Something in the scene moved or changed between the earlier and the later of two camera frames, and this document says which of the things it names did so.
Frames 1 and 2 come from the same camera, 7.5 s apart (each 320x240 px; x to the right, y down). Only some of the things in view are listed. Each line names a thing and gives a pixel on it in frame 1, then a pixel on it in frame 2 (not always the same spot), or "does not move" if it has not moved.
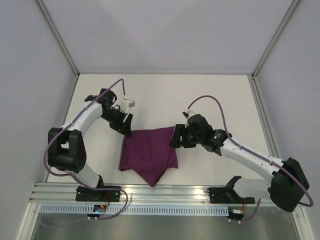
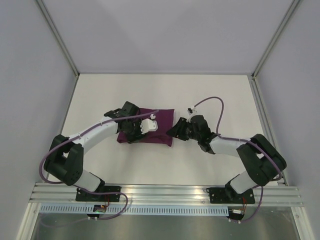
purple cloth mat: (148, 152) to (163, 134)
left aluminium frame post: (57, 36) does not move
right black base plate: (228, 195) does not move
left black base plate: (87, 194) does not move
